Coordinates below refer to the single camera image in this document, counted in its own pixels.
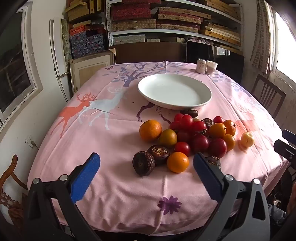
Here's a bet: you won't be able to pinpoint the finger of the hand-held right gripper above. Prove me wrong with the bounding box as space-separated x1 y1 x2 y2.
273 139 296 164
282 129 296 142

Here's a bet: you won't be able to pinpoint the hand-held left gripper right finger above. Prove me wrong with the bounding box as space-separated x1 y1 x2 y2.
193 152 271 241

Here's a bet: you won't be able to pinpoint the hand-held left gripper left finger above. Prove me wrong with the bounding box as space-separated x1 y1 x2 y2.
23 152 102 241

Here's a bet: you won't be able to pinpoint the mandarin orange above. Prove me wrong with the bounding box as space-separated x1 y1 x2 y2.
167 152 189 173
139 119 162 142

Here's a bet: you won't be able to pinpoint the pale yellow round fruit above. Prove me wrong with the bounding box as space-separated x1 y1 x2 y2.
241 132 255 147

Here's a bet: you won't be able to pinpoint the small tangerine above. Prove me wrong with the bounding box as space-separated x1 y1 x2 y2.
159 129 178 147
223 134 236 151
209 123 226 138
223 120 236 136

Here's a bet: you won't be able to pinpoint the white plate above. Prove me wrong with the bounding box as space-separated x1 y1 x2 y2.
138 74 213 110

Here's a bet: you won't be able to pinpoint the dark red fruit under plate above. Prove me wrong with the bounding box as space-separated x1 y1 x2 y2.
205 156 222 172

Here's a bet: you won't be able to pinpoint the pink printed tablecloth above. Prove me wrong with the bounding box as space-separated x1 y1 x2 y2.
27 61 290 237

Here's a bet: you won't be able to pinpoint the brown wooden chair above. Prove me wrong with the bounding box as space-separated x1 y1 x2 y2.
251 74 287 118

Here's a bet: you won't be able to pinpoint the person's jeans leg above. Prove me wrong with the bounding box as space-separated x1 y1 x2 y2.
268 204 287 224

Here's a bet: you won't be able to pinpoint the carved wooden chair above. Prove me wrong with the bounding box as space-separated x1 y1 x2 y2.
0 155 29 220

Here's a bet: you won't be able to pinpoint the bright window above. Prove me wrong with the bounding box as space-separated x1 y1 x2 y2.
269 5 296 77

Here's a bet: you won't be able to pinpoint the black glass panel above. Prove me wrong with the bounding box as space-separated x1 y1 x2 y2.
186 40 244 81

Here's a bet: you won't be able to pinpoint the patterned curtain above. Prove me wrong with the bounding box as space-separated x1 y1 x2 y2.
250 0 275 75

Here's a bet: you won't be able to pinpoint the paper cup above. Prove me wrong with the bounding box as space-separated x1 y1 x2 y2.
206 60 219 76

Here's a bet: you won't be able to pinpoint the light wooden panel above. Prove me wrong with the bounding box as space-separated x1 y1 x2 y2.
70 50 116 93

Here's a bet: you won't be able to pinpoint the beverage can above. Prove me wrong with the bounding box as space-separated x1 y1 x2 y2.
197 58 208 74

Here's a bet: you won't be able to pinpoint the white leaning boards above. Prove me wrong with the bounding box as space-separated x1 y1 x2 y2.
49 19 72 102

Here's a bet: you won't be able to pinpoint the pink folded cloth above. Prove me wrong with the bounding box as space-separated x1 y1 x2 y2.
188 37 214 45

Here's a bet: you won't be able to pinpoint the stack of floral storage boxes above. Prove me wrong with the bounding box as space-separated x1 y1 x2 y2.
69 25 107 59

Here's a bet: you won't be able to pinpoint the marble patterned slab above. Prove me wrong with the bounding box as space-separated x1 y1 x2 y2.
60 18 73 63

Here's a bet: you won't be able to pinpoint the dark brown cabinet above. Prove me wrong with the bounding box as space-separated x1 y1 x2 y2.
114 42 188 64

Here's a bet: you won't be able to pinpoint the metal shelf rack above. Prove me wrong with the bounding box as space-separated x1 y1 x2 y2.
105 0 244 50

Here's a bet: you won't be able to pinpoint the stack of patterned flat boxes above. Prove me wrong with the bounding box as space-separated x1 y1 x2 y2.
109 0 242 44

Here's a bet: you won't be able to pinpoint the stack of yellow wooden boxes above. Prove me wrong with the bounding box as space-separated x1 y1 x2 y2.
65 0 104 26

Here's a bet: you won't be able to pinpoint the wall outlet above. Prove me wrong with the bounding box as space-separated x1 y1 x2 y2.
26 136 37 149

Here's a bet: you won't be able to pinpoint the dark window with white frame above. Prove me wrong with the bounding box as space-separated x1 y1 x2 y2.
0 5 44 130

